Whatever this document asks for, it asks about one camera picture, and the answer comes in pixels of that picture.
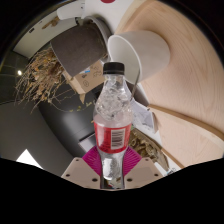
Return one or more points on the white chair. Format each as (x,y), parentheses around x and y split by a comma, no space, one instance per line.
(70,11)

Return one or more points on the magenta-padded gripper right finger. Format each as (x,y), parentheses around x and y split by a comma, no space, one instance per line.
(143,171)

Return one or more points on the round ceiling spotlight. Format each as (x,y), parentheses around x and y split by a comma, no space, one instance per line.
(19,72)

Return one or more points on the white mug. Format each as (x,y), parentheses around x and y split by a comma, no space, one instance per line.
(146,53)

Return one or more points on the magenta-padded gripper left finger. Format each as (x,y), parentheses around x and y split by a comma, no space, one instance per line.
(81,171)

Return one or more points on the cardboard box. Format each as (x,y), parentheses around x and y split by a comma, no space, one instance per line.
(88,78)

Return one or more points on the flat round red coaster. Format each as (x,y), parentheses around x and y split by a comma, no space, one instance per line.
(107,1)

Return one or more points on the clear red-labelled drink bottle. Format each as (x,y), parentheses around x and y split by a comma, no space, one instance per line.
(111,133)

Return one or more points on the dried plant in grey pot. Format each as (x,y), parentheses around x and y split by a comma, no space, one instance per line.
(80,46)

